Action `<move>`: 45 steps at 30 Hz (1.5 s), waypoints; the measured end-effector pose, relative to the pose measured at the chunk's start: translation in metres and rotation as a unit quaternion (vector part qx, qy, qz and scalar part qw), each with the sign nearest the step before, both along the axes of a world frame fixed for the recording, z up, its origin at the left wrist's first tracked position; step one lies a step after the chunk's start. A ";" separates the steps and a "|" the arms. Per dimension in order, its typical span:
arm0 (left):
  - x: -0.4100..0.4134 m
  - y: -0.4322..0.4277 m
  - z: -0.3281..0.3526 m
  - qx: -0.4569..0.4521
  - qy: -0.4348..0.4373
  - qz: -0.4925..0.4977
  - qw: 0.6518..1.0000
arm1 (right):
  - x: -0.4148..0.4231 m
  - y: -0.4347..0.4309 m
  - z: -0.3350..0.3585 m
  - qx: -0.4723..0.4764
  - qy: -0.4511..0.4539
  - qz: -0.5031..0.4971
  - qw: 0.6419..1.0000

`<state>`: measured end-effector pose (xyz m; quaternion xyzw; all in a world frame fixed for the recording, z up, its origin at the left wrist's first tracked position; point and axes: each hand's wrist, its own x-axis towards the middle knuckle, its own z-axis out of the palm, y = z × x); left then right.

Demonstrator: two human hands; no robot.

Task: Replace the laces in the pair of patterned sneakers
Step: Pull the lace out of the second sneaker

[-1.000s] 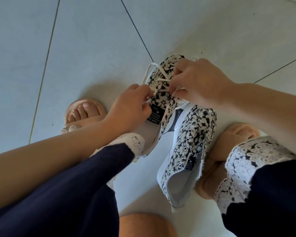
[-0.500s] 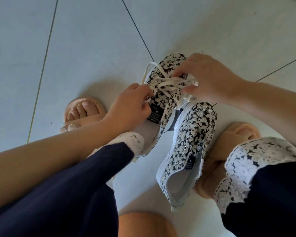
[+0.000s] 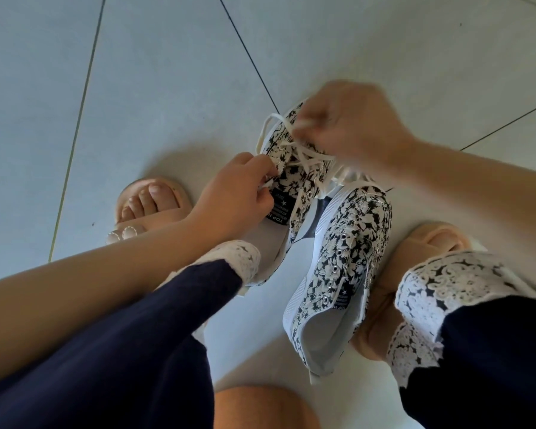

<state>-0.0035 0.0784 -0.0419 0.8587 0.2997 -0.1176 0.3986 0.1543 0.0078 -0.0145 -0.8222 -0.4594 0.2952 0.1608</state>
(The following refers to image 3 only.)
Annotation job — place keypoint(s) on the person's left hand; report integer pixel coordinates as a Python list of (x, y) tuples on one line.
[(232, 205)]

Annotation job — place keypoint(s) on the person's right hand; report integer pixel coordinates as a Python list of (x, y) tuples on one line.
[(362, 120)]

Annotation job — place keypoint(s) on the white shoelace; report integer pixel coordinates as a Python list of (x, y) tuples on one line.
[(303, 156), (353, 174)]

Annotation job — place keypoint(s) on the floral sneaker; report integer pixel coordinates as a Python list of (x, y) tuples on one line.
[(295, 178), (357, 227)]

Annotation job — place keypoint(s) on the person's left forearm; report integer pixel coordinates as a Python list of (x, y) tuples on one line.
[(85, 281)]

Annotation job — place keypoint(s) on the person's right forearm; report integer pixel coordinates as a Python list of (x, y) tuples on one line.
[(496, 201)]

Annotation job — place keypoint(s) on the person's left leg navy trousers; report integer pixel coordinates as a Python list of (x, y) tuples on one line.
[(116, 357)]

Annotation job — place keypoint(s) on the pink slipper with white charms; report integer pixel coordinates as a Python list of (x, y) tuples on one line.
[(161, 218)]

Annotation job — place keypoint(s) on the pink slipper with green charm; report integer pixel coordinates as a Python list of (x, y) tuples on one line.
[(397, 268)]

